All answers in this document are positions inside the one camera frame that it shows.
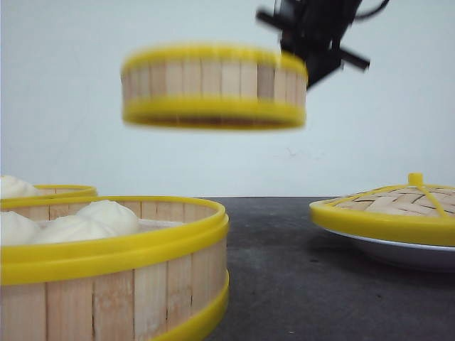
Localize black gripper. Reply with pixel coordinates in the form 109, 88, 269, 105
256, 0, 370, 88

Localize bamboo steamer drawer yellow rims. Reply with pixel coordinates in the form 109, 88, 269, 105
121, 43, 308, 130

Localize woven bamboo steamer lid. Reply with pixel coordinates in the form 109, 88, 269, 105
309, 173, 454, 247

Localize white plate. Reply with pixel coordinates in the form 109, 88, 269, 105
323, 227, 454, 273

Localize white steamed bun front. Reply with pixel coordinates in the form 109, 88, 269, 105
31, 200, 140, 244

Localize white steamed bun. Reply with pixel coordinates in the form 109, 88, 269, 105
1, 175, 39, 199
31, 200, 140, 244
1, 211, 41, 246

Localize white steamed bun rear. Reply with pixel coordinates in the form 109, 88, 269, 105
1, 175, 39, 199

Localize white steamed bun left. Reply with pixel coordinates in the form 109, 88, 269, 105
1, 211, 41, 246

